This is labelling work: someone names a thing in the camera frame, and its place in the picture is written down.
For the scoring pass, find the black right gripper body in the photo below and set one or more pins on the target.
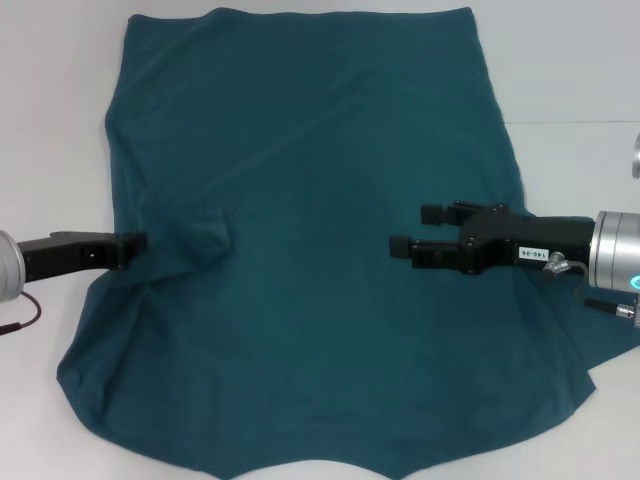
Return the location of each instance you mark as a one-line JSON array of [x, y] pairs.
[[500, 240]]

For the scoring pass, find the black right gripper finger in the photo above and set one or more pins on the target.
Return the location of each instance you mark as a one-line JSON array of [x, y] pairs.
[[440, 215], [435, 254]]

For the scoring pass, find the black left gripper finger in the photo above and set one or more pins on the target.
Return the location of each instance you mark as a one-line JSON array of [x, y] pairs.
[[132, 246]]

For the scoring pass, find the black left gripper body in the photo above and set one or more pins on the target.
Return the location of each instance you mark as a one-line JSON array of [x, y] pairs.
[[70, 255]]

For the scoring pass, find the teal blue shirt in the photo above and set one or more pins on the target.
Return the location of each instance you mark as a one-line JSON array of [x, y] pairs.
[[320, 150]]

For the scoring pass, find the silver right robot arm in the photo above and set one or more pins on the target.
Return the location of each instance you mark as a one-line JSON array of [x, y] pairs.
[[617, 250]]

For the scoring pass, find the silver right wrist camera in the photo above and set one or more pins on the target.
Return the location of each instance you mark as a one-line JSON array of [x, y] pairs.
[[637, 155]]

